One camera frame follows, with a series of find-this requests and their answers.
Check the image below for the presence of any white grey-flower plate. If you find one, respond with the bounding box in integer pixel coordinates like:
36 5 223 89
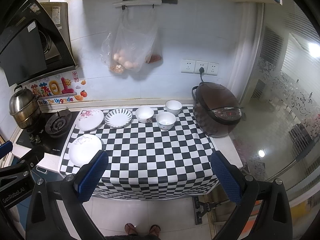
68 134 103 167

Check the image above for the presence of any white pink-flower plate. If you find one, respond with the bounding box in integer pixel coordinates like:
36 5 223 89
76 109 104 131

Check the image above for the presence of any white blue-striped plate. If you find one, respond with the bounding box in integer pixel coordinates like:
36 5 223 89
105 108 132 128

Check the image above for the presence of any white bowl front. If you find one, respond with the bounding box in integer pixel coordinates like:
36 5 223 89
156 112 176 131

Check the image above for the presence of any white bowl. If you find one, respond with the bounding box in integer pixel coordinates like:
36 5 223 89
156 112 176 131
135 106 154 124
165 100 183 116

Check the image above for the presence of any steel steamer pot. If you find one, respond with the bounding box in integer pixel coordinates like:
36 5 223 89
9 85 41 129

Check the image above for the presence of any black gas stove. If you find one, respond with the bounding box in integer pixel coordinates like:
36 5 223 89
16 109 79 156

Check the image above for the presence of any person's left foot sandal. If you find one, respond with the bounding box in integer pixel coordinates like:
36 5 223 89
124 223 138 235

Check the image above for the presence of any person's foot sandal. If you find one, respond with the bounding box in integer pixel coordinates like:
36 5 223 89
124 223 138 235
149 224 161 237

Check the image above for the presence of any black white checkered mat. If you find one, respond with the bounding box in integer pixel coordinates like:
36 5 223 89
58 105 227 202

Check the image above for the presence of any brown rice cooker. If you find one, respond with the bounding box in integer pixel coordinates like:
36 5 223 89
191 82 242 138

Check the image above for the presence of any person's right foot sandal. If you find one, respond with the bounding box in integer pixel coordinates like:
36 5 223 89
149 224 161 237

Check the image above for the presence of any black range hood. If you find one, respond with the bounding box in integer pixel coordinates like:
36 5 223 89
1 0 77 86

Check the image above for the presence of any red-content plastic bag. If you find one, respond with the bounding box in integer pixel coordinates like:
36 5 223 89
145 31 162 64

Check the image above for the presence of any clear bag of eggs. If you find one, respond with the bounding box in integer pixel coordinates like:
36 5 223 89
100 5 158 74

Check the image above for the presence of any colourful wall sticker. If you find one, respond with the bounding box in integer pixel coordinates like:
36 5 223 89
26 70 89 106

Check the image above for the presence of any white wall socket strip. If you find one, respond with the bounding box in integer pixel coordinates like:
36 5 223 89
180 59 219 76

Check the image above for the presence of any white wall hook rail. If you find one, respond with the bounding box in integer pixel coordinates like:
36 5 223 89
113 0 178 8

